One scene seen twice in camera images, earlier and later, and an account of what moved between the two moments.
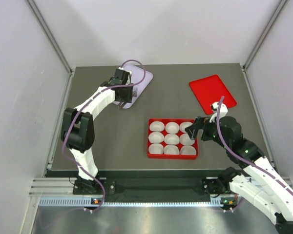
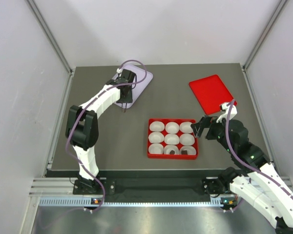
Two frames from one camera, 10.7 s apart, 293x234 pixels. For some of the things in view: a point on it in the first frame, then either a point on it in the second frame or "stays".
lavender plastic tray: x=137 y=72 stays
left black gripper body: x=127 y=96 stays
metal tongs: x=135 y=93 -> x=124 y=108
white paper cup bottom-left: x=156 y=148 stays
